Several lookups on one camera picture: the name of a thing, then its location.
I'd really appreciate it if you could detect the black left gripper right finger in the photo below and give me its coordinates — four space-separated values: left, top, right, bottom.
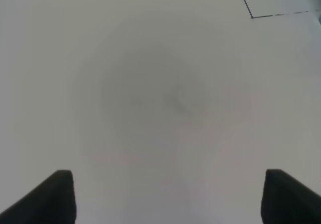
260 169 320 224

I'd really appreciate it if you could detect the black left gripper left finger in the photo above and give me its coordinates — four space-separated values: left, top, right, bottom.
1 170 76 223

